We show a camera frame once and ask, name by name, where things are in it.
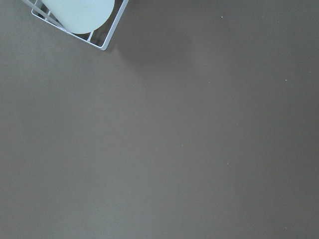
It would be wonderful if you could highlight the white wire cup rack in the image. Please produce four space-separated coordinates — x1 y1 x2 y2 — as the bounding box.
23 0 128 50

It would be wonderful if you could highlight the white cup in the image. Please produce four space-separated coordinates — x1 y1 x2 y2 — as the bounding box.
43 0 115 34

